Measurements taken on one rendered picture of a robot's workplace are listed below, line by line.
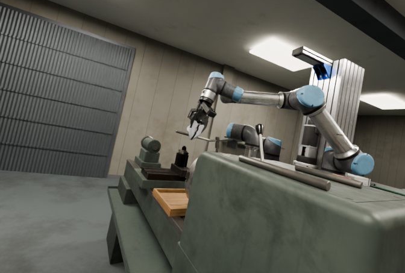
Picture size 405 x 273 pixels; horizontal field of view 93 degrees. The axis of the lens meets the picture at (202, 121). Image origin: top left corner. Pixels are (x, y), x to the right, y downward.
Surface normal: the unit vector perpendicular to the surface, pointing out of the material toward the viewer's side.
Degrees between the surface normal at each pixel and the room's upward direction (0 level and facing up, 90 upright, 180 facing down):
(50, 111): 90
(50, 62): 90
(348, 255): 90
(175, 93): 90
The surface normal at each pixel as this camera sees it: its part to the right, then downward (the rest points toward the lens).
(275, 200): -0.83, -0.20
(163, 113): 0.39, 0.03
